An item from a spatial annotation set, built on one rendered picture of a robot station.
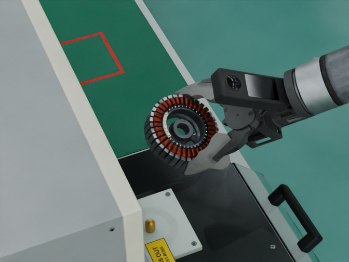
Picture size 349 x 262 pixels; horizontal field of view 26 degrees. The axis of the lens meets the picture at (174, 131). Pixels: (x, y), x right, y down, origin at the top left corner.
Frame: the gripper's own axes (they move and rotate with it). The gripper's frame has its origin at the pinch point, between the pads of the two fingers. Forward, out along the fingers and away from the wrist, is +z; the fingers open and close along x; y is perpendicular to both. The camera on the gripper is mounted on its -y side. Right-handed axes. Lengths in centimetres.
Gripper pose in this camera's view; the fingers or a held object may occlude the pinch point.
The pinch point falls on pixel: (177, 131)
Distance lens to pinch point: 115.1
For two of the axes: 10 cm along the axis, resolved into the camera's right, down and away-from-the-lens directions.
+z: -8.4, 3.2, 4.5
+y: 5.4, 3.1, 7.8
